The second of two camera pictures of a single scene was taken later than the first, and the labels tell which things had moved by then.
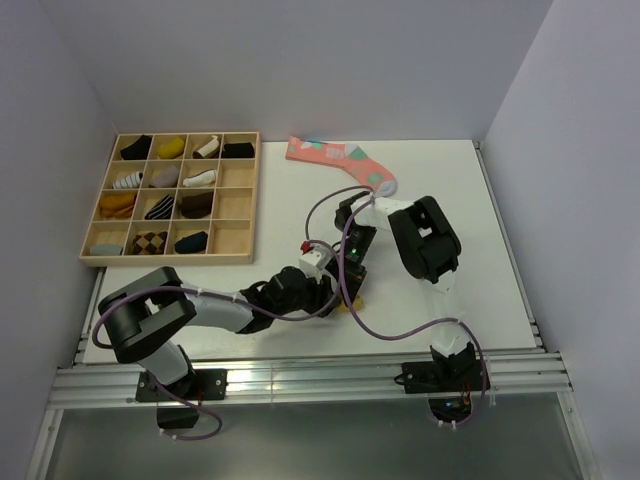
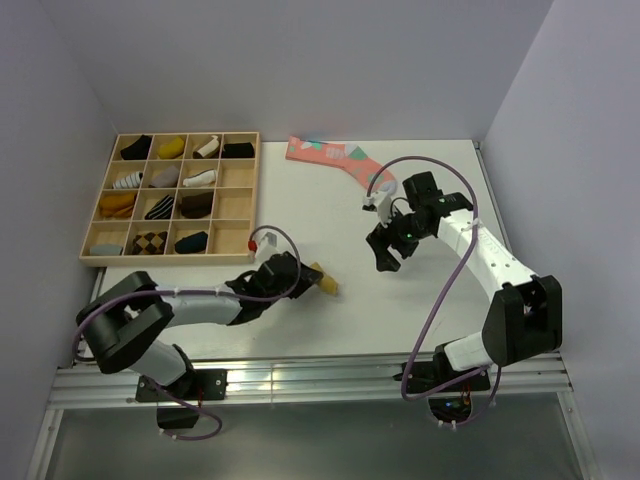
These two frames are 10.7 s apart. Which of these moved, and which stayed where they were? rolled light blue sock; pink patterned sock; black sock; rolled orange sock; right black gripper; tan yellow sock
Moved: right black gripper; tan yellow sock
Stayed: rolled light blue sock; pink patterned sock; rolled orange sock; black sock
